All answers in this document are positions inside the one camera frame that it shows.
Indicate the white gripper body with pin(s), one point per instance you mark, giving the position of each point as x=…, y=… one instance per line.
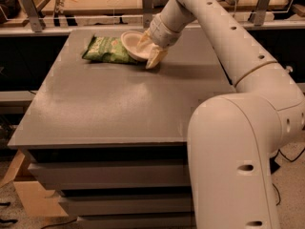
x=162, y=32

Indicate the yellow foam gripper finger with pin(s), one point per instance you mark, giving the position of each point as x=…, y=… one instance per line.
x=143, y=42
x=156, y=55

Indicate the white paper bowl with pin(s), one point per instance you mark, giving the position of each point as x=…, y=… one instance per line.
x=135, y=49

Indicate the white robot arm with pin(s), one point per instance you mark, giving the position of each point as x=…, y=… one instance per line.
x=231, y=136

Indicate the green jalapeno chip bag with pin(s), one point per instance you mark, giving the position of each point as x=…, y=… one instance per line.
x=107, y=50

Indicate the grey drawer cabinet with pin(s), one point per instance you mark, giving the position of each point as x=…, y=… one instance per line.
x=110, y=139

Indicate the middle metal bracket post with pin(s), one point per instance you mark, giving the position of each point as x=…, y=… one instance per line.
x=147, y=8

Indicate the metal bracket post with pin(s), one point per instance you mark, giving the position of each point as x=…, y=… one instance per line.
x=36, y=23
x=147, y=8
x=258, y=15

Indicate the right metal bracket post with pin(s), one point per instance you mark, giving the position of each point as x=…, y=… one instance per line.
x=258, y=15

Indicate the left metal bracket post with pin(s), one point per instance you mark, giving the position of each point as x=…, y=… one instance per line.
x=36, y=23

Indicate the black power adapter with cable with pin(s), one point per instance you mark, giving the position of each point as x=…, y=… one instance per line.
x=288, y=175

